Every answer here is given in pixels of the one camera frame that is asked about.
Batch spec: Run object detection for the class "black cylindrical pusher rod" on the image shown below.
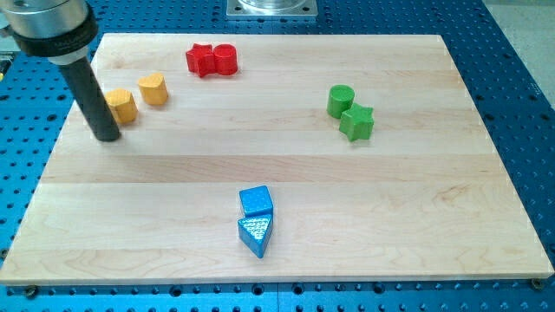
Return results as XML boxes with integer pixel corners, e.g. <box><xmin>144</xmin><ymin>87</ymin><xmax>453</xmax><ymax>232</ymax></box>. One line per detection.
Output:
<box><xmin>58</xmin><ymin>57</ymin><xmax>121</xmax><ymax>142</ymax></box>

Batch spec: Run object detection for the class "red cylinder block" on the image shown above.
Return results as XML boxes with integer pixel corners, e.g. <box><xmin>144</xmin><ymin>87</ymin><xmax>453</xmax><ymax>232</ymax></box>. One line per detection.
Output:
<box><xmin>213</xmin><ymin>43</ymin><xmax>238</xmax><ymax>75</ymax></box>

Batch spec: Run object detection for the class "yellow heart block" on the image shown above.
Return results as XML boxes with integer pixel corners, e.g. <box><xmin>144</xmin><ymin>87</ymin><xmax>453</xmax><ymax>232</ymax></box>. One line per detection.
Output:
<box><xmin>138</xmin><ymin>73</ymin><xmax>168</xmax><ymax>106</ymax></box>

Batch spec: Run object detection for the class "red star block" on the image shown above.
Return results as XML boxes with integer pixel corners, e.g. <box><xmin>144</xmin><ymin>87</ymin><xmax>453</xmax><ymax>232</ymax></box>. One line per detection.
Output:
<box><xmin>186</xmin><ymin>43</ymin><xmax>216</xmax><ymax>77</ymax></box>

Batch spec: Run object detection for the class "blue triangle block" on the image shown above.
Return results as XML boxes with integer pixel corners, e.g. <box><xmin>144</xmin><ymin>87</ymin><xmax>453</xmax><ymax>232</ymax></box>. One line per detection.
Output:
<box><xmin>238</xmin><ymin>214</ymin><xmax>273</xmax><ymax>258</ymax></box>

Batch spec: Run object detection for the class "blue perforated metal table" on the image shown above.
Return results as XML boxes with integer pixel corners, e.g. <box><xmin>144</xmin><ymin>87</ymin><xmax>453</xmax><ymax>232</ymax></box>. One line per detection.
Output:
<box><xmin>1</xmin><ymin>0</ymin><xmax>554</xmax><ymax>311</ymax></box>

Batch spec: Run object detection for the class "yellow hexagon block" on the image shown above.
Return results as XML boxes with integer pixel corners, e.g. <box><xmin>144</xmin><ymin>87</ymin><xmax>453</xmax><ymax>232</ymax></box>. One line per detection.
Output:
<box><xmin>105</xmin><ymin>88</ymin><xmax>138</xmax><ymax>124</ymax></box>

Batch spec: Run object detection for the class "blue cube block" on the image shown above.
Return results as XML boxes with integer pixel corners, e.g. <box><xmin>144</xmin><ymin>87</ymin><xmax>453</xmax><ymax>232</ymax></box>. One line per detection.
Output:
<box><xmin>238</xmin><ymin>185</ymin><xmax>274</xmax><ymax>218</ymax></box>

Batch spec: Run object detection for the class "green cylinder block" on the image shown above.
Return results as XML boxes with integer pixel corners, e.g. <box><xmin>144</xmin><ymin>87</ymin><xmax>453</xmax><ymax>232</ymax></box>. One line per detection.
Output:
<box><xmin>326</xmin><ymin>84</ymin><xmax>355</xmax><ymax>119</ymax></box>

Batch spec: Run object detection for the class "light wooden board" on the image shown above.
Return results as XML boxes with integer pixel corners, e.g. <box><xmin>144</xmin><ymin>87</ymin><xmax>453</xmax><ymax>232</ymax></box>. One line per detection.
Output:
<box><xmin>1</xmin><ymin>33</ymin><xmax>553</xmax><ymax>285</ymax></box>

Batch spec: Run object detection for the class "green star block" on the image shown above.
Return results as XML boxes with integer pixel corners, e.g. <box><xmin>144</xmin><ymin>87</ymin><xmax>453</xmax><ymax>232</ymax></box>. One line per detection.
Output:
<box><xmin>339</xmin><ymin>102</ymin><xmax>375</xmax><ymax>141</ymax></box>

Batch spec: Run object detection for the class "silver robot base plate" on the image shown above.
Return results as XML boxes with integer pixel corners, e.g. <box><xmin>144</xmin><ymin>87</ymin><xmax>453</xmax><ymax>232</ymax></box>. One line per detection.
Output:
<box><xmin>226</xmin><ymin>0</ymin><xmax>318</xmax><ymax>17</ymax></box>

